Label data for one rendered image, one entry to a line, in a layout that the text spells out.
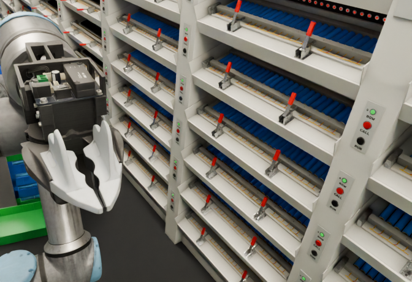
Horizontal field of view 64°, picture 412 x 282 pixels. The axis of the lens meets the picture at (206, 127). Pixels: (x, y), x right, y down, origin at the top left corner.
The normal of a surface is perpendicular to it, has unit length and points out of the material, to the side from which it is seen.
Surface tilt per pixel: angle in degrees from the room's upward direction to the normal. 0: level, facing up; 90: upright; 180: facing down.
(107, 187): 2
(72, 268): 67
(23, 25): 13
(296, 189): 21
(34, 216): 0
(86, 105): 92
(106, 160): 87
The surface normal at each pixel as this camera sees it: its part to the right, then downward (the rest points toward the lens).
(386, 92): -0.77, 0.24
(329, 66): -0.18, -0.72
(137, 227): 0.11, -0.86
